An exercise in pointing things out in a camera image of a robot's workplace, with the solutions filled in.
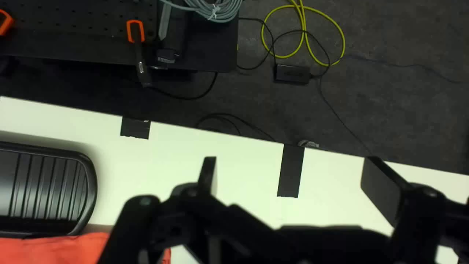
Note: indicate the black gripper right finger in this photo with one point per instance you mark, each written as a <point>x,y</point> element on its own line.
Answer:
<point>420,224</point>

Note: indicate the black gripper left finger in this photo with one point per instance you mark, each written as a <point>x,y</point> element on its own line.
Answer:
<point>147,228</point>

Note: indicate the orange sweatshirt with black print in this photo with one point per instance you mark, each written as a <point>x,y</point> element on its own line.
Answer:
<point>54,249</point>

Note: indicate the black ribbed plastic tray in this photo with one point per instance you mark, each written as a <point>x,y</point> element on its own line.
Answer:
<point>45,187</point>

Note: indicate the black power adapter box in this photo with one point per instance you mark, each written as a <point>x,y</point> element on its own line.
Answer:
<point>292,73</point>

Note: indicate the black perforated base board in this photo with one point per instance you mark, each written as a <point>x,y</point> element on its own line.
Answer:
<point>74,29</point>

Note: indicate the black table clamp bracket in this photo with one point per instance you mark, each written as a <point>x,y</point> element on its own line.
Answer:
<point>136,127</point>
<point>291,170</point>

